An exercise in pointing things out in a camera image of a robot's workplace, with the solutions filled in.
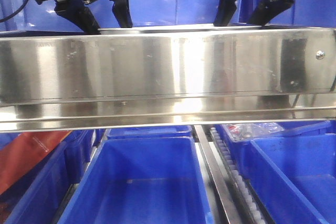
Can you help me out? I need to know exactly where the clear plastic bag of parts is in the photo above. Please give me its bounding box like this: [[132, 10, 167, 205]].
[[225, 122, 284, 142]]

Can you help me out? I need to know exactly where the blue bin rear centre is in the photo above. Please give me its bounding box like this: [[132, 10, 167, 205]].
[[106, 125, 193, 140]]

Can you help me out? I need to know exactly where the red cardboard package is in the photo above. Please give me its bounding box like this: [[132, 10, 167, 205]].
[[1, 131, 71, 193]]

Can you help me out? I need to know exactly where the blue bin lower right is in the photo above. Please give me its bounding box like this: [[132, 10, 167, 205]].
[[215, 121, 335, 223]]

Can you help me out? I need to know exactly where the blue bin lower centre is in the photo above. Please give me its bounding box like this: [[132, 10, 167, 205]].
[[59, 137, 214, 223]]

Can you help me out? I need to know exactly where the blue bin lower left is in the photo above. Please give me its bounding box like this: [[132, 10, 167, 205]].
[[1, 130, 96, 223]]

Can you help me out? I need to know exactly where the stainless steel shelf front rail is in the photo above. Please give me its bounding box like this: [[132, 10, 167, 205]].
[[1, 26, 335, 132]]

